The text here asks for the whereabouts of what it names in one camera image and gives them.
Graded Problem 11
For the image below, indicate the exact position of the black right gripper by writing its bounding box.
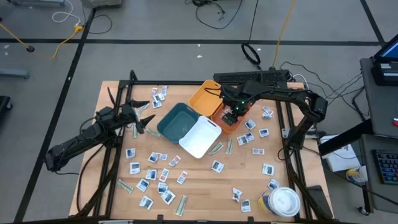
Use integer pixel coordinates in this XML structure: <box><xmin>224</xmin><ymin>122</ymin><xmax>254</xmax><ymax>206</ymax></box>
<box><xmin>221</xmin><ymin>85</ymin><xmax>252</xmax><ymax>126</ymax></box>

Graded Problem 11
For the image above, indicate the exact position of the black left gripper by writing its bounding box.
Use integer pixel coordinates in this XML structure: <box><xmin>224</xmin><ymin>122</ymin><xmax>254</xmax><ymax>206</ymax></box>
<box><xmin>117</xmin><ymin>100</ymin><xmax>156</xmax><ymax>135</ymax></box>

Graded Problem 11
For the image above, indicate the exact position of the white plastic bin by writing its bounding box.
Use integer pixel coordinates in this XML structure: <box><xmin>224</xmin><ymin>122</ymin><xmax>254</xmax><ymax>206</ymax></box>
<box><xmin>178</xmin><ymin>115</ymin><xmax>223</xmax><ymax>159</ymax></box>

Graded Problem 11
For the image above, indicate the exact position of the teal plastic bin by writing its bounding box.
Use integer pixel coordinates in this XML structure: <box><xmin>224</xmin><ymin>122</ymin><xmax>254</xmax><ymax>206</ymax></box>
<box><xmin>156</xmin><ymin>102</ymin><xmax>200</xmax><ymax>144</ymax></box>

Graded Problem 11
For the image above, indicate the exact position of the wipes canister white lid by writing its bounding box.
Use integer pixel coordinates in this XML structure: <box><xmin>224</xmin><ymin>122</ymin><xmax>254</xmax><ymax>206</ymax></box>
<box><xmin>257</xmin><ymin>186</ymin><xmax>302</xmax><ymax>218</ymax></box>

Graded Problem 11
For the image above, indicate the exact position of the orange plastic bin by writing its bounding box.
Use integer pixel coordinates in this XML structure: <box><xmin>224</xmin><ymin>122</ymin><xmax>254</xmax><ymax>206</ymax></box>
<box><xmin>210</xmin><ymin>104</ymin><xmax>249</xmax><ymax>135</ymax></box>

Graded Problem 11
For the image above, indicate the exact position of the yellow plastic bin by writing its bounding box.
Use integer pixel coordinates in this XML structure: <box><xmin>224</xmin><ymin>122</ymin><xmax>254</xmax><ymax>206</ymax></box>
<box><xmin>188</xmin><ymin>79</ymin><xmax>223</xmax><ymax>118</ymax></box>

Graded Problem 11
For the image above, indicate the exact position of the white box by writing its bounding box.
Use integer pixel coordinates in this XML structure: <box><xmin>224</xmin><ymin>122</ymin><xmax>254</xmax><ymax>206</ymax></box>
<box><xmin>319</xmin><ymin>135</ymin><xmax>361</xmax><ymax>172</ymax></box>

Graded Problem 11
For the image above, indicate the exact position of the black desk bar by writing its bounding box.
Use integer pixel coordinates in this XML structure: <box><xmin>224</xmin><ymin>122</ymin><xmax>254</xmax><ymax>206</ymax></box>
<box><xmin>317</xmin><ymin>119</ymin><xmax>376</xmax><ymax>156</ymax></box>

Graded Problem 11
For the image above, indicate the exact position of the grey box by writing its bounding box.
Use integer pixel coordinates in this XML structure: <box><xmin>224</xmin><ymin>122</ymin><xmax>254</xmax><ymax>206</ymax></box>
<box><xmin>80</xmin><ymin>0</ymin><xmax>123</xmax><ymax>9</ymax></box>

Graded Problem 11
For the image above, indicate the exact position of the black flat pad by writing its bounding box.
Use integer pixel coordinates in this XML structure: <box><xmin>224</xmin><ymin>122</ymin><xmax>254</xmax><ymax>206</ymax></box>
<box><xmin>307</xmin><ymin>185</ymin><xmax>334</xmax><ymax>220</ymax></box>

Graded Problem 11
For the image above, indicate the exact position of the grey foot bar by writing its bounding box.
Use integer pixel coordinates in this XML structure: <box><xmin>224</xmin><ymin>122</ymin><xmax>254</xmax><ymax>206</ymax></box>
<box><xmin>0</xmin><ymin>68</ymin><xmax>30</xmax><ymax>80</ymax></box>

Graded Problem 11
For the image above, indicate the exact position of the black chair base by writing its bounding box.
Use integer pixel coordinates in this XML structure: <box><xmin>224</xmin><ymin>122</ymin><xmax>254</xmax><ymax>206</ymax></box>
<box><xmin>0</xmin><ymin>95</ymin><xmax>13</xmax><ymax>118</ymax></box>

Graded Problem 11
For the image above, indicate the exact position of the small wipes canister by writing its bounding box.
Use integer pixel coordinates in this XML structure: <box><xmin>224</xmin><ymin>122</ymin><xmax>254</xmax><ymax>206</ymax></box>
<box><xmin>345</xmin><ymin>166</ymin><xmax>369</xmax><ymax>184</ymax></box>

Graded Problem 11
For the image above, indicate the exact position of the grey long bar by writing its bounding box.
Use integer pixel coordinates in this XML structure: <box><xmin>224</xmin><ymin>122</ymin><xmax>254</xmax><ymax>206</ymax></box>
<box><xmin>7</xmin><ymin>0</ymin><xmax>67</xmax><ymax>7</ymax></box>

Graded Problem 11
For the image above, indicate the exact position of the black laptop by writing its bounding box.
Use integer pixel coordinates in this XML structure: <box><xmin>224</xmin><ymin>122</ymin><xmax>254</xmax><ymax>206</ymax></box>
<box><xmin>371</xmin><ymin>41</ymin><xmax>398</xmax><ymax>87</ymax></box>

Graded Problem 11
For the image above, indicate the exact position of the black keyboard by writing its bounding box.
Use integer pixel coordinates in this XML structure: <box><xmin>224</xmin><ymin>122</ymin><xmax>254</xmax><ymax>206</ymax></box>
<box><xmin>371</xmin><ymin>149</ymin><xmax>398</xmax><ymax>185</ymax></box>

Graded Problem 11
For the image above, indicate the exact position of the grey desk with keyboard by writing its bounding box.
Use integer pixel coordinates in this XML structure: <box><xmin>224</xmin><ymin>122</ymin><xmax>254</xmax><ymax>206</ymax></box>
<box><xmin>360</xmin><ymin>133</ymin><xmax>398</xmax><ymax>214</ymax></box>

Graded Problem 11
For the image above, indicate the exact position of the black coiled cable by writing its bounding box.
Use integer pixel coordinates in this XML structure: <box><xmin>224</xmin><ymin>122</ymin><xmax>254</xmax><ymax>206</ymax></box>
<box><xmin>241</xmin><ymin>0</ymin><xmax>262</xmax><ymax>70</ymax></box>

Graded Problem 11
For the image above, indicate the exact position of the black looped floor cable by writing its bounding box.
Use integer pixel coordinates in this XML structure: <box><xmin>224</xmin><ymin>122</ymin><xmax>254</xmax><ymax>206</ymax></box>
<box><xmin>81</xmin><ymin>6</ymin><xmax>113</xmax><ymax>35</ymax></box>

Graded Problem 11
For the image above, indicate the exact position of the yellow hanging cable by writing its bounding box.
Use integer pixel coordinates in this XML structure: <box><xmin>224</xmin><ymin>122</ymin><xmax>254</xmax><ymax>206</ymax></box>
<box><xmin>272</xmin><ymin>0</ymin><xmax>297</xmax><ymax>69</ymax></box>

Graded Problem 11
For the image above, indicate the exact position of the yellow floor cable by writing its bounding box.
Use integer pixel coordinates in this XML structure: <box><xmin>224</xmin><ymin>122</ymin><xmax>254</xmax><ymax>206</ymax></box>
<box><xmin>0</xmin><ymin>22</ymin><xmax>85</xmax><ymax>60</ymax></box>

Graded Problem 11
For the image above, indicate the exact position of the white floor cable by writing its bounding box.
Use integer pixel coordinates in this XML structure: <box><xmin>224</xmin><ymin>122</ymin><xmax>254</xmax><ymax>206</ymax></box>
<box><xmin>51</xmin><ymin>0</ymin><xmax>82</xmax><ymax>26</ymax></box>

